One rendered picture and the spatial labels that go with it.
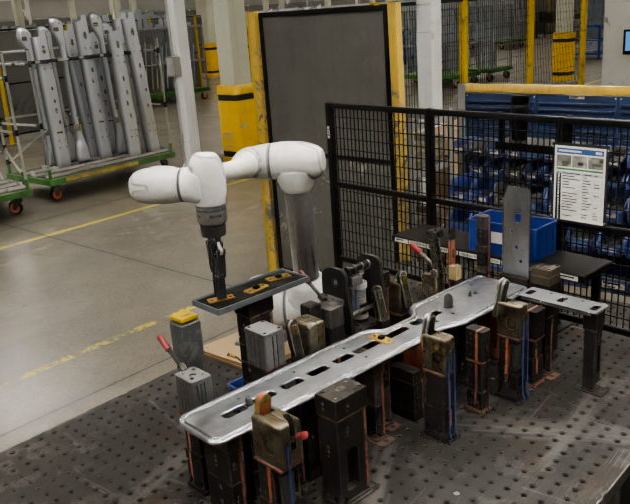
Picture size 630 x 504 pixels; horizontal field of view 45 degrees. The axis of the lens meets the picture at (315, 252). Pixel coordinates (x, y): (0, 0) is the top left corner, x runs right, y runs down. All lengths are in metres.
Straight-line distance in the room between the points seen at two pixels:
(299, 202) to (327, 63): 2.31
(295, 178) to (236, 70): 7.47
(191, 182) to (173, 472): 0.87
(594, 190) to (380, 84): 2.07
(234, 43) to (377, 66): 5.53
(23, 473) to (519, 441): 1.52
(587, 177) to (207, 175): 1.47
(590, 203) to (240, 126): 7.54
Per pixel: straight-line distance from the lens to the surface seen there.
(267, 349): 2.24
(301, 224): 2.83
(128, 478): 2.44
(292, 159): 2.72
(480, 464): 2.36
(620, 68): 9.21
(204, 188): 2.23
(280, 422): 1.87
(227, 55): 10.18
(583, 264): 2.99
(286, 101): 5.31
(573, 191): 3.06
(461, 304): 2.66
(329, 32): 4.98
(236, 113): 10.13
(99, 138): 10.31
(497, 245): 3.06
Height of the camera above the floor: 2.00
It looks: 18 degrees down
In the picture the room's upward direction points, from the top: 4 degrees counter-clockwise
